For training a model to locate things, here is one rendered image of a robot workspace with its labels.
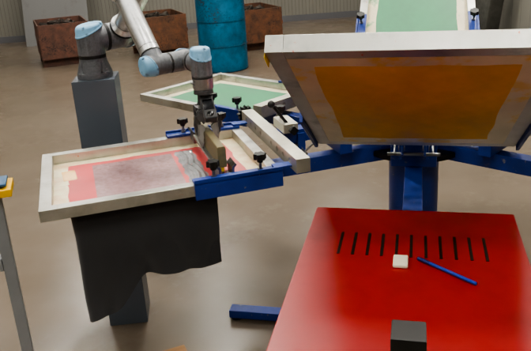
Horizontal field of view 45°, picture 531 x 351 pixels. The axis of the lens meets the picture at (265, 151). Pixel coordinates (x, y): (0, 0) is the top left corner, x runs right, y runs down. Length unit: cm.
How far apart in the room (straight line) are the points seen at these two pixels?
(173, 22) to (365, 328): 905
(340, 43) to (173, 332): 214
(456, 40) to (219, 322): 221
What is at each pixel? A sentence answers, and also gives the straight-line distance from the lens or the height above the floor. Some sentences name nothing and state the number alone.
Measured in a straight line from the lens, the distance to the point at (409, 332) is 97.
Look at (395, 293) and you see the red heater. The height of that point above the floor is 111.
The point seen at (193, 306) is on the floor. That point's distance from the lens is 332.
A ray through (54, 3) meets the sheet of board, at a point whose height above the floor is 72.
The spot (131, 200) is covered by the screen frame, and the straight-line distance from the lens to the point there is 208.
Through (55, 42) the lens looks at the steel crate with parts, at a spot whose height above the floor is 37.
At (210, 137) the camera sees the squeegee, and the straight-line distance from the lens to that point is 228.
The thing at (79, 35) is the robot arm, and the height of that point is 139.
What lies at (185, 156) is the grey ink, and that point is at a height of 96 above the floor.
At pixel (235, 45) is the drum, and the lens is 854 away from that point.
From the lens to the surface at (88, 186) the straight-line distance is 230.
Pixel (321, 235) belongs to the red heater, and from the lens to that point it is 145.
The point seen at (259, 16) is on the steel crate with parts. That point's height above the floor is 51.
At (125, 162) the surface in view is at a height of 96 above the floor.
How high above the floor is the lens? 176
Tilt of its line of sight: 19 degrees down
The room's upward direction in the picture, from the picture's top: 4 degrees counter-clockwise
